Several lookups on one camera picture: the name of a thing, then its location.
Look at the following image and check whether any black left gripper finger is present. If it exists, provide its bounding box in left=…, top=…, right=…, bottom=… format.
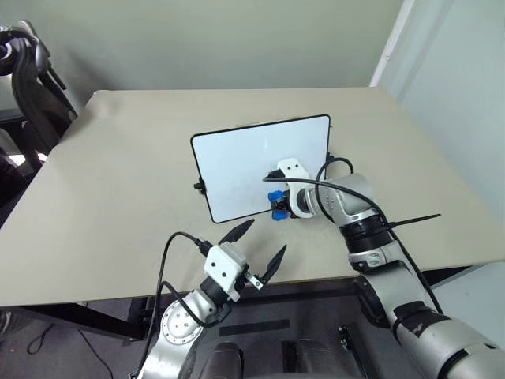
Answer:
left=261, top=244, right=289, bottom=287
left=219, top=219, right=256, bottom=244

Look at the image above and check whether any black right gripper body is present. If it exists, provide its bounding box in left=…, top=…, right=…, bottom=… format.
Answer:
left=281, top=184, right=294, bottom=215

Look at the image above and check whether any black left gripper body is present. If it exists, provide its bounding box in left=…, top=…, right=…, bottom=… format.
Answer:
left=229, top=266, right=264, bottom=304

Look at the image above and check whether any blue whiteboard eraser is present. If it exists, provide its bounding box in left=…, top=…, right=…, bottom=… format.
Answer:
left=267, top=189, right=292, bottom=222

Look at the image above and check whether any black floor tape strip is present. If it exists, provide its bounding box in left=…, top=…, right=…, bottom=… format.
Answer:
left=218, top=318, right=292, bottom=337

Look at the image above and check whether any dark rounded shape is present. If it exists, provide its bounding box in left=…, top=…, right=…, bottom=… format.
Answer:
left=204, top=341, right=242, bottom=379

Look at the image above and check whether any black metal floor stand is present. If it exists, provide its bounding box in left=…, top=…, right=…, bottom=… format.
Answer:
left=338, top=323, right=370, bottom=379

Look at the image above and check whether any black office chair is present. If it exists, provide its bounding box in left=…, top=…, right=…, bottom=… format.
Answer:
left=0, top=19, right=80, bottom=161

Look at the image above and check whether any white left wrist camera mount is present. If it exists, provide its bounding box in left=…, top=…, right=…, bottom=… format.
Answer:
left=203, top=241, right=250, bottom=302

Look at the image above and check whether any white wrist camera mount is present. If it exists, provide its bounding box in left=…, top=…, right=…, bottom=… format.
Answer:
left=275, top=157, right=317, bottom=220
left=203, top=241, right=250, bottom=302

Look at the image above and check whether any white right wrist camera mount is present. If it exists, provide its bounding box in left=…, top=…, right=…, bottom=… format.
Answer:
left=275, top=157, right=317, bottom=220

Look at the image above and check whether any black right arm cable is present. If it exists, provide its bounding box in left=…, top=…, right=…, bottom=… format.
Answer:
left=262, top=157, right=449, bottom=317

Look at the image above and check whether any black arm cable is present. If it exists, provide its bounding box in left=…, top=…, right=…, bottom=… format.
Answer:
left=128, top=231, right=211, bottom=379
left=262, top=157, right=449, bottom=317

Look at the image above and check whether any whiteboard with black frame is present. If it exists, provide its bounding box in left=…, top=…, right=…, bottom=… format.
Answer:
left=190, top=114, right=332, bottom=225

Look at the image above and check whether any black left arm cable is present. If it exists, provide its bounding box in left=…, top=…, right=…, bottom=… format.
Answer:
left=128, top=231, right=211, bottom=379

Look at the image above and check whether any black cable tie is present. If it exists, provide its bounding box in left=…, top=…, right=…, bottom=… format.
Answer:
left=383, top=213, right=443, bottom=231

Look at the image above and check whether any black table frame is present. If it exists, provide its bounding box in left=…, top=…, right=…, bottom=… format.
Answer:
left=0, top=265, right=483, bottom=343

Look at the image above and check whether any black floor cable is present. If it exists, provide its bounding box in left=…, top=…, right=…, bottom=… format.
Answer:
left=26, top=322, right=118, bottom=379

